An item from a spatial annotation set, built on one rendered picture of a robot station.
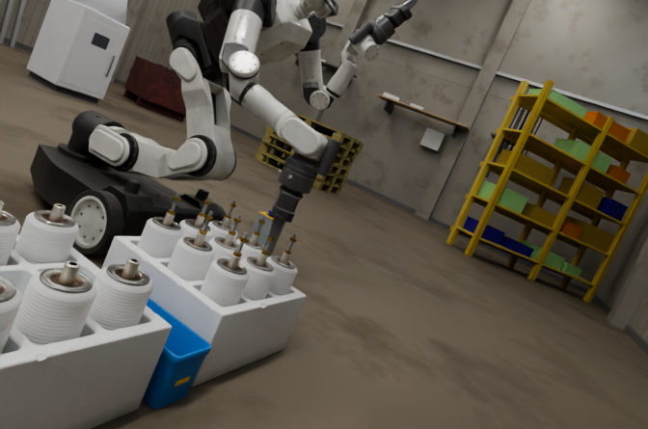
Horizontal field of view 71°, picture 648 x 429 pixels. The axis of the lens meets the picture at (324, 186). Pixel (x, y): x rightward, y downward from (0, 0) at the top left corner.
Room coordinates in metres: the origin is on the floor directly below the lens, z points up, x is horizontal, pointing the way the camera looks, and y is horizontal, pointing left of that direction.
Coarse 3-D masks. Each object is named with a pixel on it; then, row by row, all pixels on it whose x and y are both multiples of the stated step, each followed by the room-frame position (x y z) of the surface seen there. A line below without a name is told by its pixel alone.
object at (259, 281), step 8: (248, 264) 1.13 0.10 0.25; (248, 272) 1.11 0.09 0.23; (256, 272) 1.11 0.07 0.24; (264, 272) 1.12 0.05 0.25; (272, 272) 1.15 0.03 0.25; (256, 280) 1.11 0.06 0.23; (264, 280) 1.12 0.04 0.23; (272, 280) 1.15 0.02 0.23; (248, 288) 1.11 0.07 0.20; (256, 288) 1.12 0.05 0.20; (264, 288) 1.13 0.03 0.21; (248, 296) 1.11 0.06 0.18; (256, 296) 1.12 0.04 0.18; (264, 296) 1.14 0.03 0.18
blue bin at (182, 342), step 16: (176, 320) 0.97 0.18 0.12; (176, 336) 0.96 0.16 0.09; (192, 336) 0.94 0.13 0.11; (176, 352) 0.95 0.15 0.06; (192, 352) 0.87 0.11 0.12; (208, 352) 0.92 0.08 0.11; (160, 368) 0.85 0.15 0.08; (176, 368) 0.84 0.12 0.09; (192, 368) 0.89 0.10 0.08; (160, 384) 0.84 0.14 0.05; (176, 384) 0.87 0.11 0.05; (144, 400) 0.85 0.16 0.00; (160, 400) 0.84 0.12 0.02; (176, 400) 0.89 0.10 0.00
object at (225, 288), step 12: (216, 264) 1.03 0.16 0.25; (216, 276) 1.01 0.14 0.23; (228, 276) 1.01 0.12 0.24; (240, 276) 1.02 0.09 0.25; (204, 288) 1.02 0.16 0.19; (216, 288) 1.01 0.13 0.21; (228, 288) 1.01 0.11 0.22; (240, 288) 1.03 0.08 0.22; (216, 300) 1.01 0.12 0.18; (228, 300) 1.01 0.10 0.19
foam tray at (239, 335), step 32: (128, 256) 1.09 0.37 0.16; (160, 288) 1.03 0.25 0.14; (192, 288) 1.02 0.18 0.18; (192, 320) 0.98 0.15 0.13; (224, 320) 0.96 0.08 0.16; (256, 320) 1.09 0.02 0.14; (288, 320) 1.25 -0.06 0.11; (224, 352) 1.01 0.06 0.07; (256, 352) 1.16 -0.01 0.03; (192, 384) 0.95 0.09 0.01
